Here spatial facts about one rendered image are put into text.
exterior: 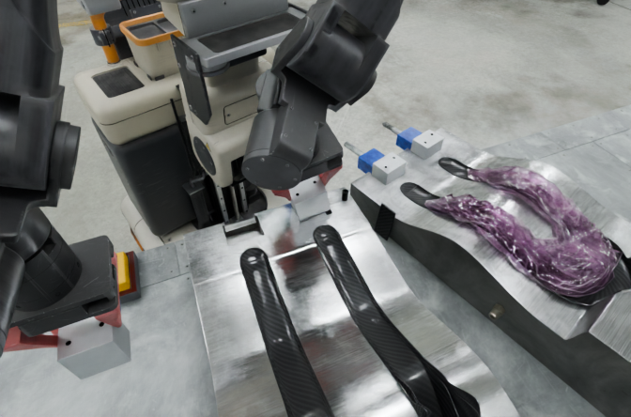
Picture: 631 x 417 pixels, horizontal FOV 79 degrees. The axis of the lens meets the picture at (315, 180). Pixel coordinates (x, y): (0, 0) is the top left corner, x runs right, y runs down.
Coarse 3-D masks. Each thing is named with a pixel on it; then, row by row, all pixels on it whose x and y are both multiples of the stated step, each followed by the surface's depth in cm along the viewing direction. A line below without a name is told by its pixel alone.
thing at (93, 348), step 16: (96, 320) 39; (64, 336) 37; (80, 336) 37; (96, 336) 37; (112, 336) 37; (128, 336) 42; (64, 352) 36; (80, 352) 36; (96, 352) 37; (112, 352) 38; (128, 352) 41; (80, 368) 38; (96, 368) 39
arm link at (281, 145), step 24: (312, 24) 33; (288, 48) 34; (288, 72) 36; (288, 96) 35; (312, 96) 37; (360, 96) 38; (264, 120) 36; (288, 120) 34; (312, 120) 36; (264, 144) 34; (288, 144) 33; (312, 144) 35; (264, 168) 35; (288, 168) 35
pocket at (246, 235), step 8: (256, 216) 58; (240, 224) 59; (248, 224) 59; (256, 224) 59; (224, 232) 58; (232, 232) 58; (240, 232) 59; (248, 232) 59; (256, 232) 59; (232, 240) 58; (240, 240) 58
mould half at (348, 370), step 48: (336, 192) 62; (192, 240) 55; (288, 240) 55; (240, 288) 50; (288, 288) 50; (336, 288) 50; (384, 288) 50; (240, 336) 45; (336, 336) 45; (432, 336) 42; (240, 384) 41; (336, 384) 39; (384, 384) 38; (480, 384) 37
